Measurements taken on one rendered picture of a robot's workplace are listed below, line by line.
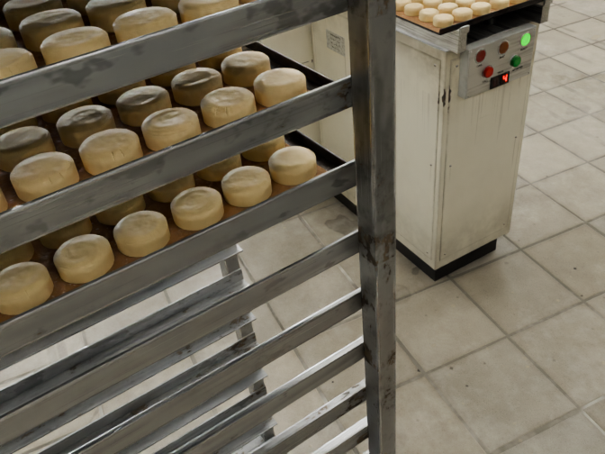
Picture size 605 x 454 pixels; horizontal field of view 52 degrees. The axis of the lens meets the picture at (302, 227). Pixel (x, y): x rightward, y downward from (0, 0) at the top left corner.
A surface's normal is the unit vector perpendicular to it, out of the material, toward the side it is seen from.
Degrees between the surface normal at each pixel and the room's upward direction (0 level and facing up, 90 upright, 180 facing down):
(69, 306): 90
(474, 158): 90
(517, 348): 0
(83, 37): 0
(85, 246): 0
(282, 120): 90
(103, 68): 90
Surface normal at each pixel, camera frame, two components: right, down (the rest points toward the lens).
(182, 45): 0.56, 0.47
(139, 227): -0.09, -0.78
